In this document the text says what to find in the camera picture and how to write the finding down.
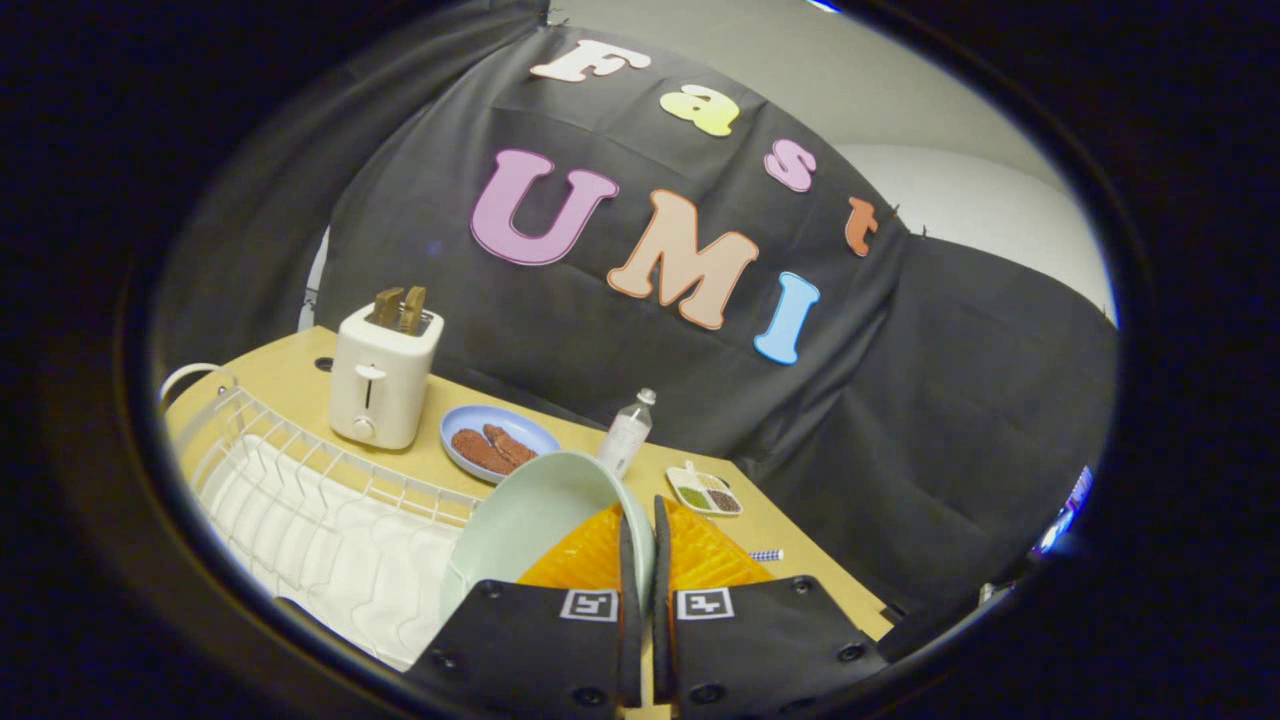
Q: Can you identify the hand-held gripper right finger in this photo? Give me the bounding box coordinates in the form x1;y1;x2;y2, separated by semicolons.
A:
652;495;889;720

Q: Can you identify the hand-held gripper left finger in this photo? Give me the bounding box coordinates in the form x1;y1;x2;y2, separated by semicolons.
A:
404;503;644;720

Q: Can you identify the pale green plate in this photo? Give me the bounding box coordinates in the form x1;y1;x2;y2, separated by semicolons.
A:
439;451;657;623

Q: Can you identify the white wire dish rack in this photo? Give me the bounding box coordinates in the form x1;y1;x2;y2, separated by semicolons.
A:
160;363;483;672

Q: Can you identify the blue plate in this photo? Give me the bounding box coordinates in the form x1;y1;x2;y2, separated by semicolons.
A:
440;404;562;486

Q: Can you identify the small divided condiment tray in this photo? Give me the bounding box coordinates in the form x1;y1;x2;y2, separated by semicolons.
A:
666;461;744;518

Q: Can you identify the brown bread slice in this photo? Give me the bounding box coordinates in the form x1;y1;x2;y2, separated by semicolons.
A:
483;423;538;469
451;428;516;477

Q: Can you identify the clear plastic bottle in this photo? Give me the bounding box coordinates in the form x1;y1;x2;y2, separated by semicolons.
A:
596;388;658;480

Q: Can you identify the white toaster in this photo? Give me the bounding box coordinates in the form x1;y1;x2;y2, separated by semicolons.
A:
328;304;445;451

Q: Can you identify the black backdrop cloth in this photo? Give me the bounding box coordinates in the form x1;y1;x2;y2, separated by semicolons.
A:
152;2;1119;613

